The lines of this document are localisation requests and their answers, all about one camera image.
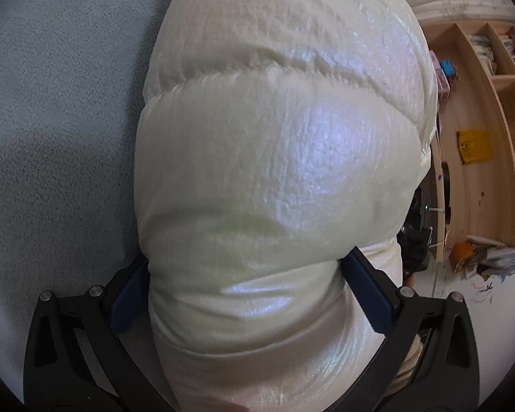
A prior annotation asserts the orange packet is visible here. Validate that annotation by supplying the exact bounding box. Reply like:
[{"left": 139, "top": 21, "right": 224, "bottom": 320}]
[{"left": 449, "top": 242, "right": 478, "bottom": 274}]

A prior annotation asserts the wooden bookshelf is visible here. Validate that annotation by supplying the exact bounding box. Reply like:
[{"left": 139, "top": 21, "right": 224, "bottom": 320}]
[{"left": 421, "top": 19, "right": 515, "bottom": 262}]

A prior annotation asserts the cream puffer jacket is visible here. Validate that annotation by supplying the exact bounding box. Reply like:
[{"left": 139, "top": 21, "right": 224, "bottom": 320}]
[{"left": 135, "top": 0, "right": 440, "bottom": 412}]

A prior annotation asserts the pink box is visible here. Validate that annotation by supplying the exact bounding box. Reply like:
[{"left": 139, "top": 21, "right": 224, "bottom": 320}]
[{"left": 429, "top": 49, "right": 452, "bottom": 100}]

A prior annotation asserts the curved wooden panel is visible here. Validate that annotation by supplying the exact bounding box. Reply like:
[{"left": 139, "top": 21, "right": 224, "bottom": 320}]
[{"left": 428, "top": 137, "right": 448, "bottom": 263}]

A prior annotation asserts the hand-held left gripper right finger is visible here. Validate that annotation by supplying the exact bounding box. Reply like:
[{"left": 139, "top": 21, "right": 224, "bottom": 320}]
[{"left": 341, "top": 245, "right": 481, "bottom": 412}]

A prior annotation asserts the pile of papers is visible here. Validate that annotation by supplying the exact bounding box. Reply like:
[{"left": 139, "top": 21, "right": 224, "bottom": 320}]
[{"left": 465, "top": 234, "right": 515, "bottom": 283}]

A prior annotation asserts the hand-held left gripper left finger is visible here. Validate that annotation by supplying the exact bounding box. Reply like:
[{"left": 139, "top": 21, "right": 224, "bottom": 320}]
[{"left": 23, "top": 252, "right": 176, "bottom": 412}]

